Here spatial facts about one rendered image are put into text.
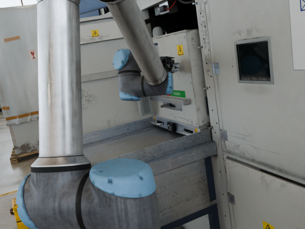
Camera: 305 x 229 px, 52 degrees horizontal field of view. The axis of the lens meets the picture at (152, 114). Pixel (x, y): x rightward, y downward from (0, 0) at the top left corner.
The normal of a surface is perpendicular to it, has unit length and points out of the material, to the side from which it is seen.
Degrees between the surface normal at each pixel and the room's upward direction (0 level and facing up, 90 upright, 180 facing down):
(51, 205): 68
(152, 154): 90
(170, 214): 90
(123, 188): 83
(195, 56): 90
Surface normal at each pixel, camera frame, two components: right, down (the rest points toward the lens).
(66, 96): 0.50, -0.10
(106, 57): 0.14, 0.18
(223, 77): -0.89, 0.23
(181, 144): 0.43, 0.12
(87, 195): -0.27, -0.42
